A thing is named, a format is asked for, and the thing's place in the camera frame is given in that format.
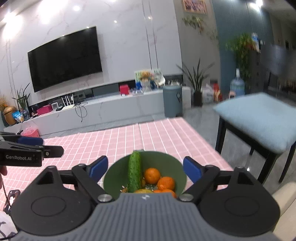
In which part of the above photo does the dark drawer cabinet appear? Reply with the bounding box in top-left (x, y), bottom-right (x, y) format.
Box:
top-left (248, 50), bottom-right (270, 93)

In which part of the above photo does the red box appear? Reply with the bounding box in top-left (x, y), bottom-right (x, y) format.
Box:
top-left (119, 84), bottom-right (130, 95)

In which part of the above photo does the large green pear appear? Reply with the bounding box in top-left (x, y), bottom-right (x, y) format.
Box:
top-left (134, 189), bottom-right (154, 193)

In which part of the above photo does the pink box on console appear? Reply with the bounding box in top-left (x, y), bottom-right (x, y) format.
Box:
top-left (37, 104), bottom-right (53, 115)

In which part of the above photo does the green cucumber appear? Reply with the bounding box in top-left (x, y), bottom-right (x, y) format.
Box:
top-left (127, 151), bottom-right (142, 193)

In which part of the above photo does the pink plastic basket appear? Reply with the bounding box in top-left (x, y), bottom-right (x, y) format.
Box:
top-left (21, 126), bottom-right (40, 138)

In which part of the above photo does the white marble tv console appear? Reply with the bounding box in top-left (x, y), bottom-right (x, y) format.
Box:
top-left (3, 89), bottom-right (193, 137)

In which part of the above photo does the orange back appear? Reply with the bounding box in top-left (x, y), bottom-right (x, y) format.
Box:
top-left (144, 168), bottom-right (161, 185)

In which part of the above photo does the water jug bottle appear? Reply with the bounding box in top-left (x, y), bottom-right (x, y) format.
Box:
top-left (230, 68), bottom-right (245, 97)

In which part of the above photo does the pink checkered tablecloth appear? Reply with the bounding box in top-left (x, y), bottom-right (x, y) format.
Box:
top-left (1, 118), bottom-right (232, 206)

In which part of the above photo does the white wifi router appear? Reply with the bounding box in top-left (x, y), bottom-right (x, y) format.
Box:
top-left (61, 95), bottom-right (75, 110)

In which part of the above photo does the potted long-leaf plant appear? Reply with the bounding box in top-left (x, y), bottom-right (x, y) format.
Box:
top-left (177, 58), bottom-right (215, 107)

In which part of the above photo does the grey trash bin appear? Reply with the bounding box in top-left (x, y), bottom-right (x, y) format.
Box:
top-left (163, 85), bottom-right (183, 118)

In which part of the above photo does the green colander bowl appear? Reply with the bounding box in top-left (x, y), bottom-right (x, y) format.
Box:
top-left (103, 151), bottom-right (187, 199)

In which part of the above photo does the teddy bear toy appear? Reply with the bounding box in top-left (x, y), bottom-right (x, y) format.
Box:
top-left (140, 71), bottom-right (151, 82)

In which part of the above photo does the black wall television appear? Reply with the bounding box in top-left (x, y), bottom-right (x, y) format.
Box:
top-left (28, 27), bottom-right (102, 92)

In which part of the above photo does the potted plant left side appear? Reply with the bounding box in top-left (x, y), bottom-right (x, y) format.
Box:
top-left (13, 83), bottom-right (30, 121)

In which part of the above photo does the white plastic bag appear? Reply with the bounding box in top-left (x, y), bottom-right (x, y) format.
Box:
top-left (202, 84), bottom-right (214, 104)

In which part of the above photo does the leafy plant on cabinet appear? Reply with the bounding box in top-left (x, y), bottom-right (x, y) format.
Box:
top-left (226, 33), bottom-right (255, 81)

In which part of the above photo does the framed wall picture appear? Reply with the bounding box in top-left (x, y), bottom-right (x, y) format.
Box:
top-left (182, 0), bottom-right (207, 15)

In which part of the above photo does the brown longan right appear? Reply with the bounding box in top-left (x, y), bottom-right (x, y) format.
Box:
top-left (141, 178), bottom-right (146, 189)

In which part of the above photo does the light blue seat cushion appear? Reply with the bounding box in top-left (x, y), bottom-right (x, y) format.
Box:
top-left (214, 92), bottom-right (295, 154)

